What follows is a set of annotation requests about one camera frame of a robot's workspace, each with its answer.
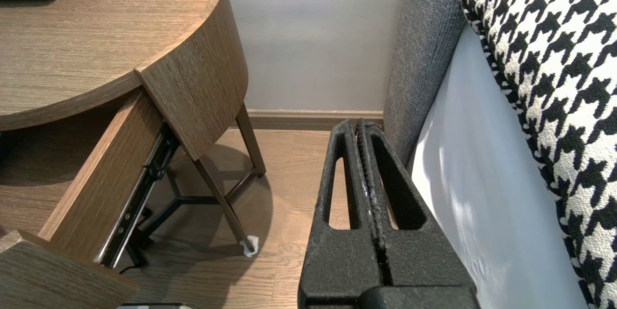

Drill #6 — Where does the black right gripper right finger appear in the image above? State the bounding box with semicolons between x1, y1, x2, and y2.
358;121;479;291

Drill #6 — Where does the curved-front wooden table drawer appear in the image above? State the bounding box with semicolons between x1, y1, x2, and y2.
0;90;180;309

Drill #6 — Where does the round wooden side table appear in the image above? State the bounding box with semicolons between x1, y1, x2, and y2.
0;0;249;161
118;104;267;269

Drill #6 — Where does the black white houndstooth pillow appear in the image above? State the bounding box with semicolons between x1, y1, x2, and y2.
460;0;617;309

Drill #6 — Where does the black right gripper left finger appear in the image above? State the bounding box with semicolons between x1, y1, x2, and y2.
298;120;385;296

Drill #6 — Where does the white bed sheet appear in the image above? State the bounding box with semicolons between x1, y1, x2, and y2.
410;25;591;309

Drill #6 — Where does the brown wall baseboard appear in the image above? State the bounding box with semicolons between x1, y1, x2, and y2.
231;109;385;131

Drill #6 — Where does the white table leg pad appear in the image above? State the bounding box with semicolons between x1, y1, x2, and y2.
240;236;260;257

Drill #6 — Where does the grey fabric bed headboard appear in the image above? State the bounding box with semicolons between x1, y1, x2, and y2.
383;0;470;170

